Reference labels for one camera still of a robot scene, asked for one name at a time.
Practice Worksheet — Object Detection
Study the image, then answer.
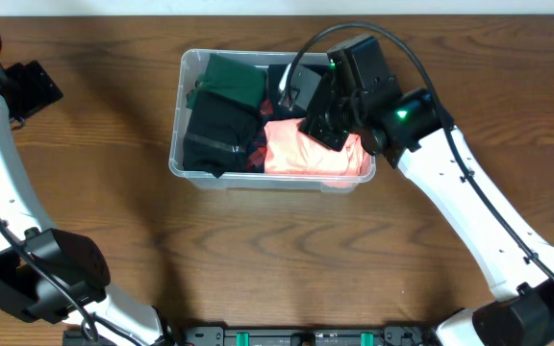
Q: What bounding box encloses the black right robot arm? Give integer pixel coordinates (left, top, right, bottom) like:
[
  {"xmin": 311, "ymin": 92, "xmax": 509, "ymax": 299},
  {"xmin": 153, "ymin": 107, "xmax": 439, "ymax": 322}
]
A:
[{"xmin": 302, "ymin": 28, "xmax": 554, "ymax": 345}]

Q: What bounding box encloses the black garment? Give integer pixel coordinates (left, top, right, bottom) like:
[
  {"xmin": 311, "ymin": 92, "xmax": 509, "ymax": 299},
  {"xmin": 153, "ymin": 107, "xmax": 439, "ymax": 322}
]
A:
[{"xmin": 183, "ymin": 91, "xmax": 260, "ymax": 178}]

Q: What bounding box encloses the dark green garment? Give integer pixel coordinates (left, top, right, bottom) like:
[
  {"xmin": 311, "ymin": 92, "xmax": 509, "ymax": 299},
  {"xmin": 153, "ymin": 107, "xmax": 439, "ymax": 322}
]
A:
[{"xmin": 186, "ymin": 54, "xmax": 266, "ymax": 110}]

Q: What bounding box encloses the red navy plaid shirt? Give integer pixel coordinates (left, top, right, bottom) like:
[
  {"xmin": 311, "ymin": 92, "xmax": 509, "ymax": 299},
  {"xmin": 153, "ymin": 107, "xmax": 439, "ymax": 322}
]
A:
[{"xmin": 246, "ymin": 99, "xmax": 276, "ymax": 173}]

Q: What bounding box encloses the navy garment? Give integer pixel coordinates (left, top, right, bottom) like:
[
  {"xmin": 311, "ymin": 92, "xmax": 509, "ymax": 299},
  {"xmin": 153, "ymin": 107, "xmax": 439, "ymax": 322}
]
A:
[{"xmin": 263, "ymin": 64, "xmax": 307, "ymax": 121}]

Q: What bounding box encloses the salmon pink garment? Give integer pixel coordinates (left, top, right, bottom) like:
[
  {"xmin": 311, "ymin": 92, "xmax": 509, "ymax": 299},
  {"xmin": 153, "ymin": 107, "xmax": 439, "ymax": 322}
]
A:
[{"xmin": 264, "ymin": 119, "xmax": 370, "ymax": 188}]

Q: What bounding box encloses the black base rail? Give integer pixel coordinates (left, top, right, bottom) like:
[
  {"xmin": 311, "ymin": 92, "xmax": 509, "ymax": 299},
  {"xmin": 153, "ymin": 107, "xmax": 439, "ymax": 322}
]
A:
[{"xmin": 176, "ymin": 326, "xmax": 441, "ymax": 346}]

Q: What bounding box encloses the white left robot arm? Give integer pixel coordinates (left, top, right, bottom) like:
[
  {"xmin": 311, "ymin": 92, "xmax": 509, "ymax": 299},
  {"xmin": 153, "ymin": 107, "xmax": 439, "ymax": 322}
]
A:
[{"xmin": 0, "ymin": 35, "xmax": 178, "ymax": 345}]

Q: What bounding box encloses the clear plastic storage bin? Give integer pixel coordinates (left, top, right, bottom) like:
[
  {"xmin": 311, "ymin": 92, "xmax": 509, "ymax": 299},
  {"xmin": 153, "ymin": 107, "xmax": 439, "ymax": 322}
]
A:
[{"xmin": 168, "ymin": 48, "xmax": 377, "ymax": 194}]

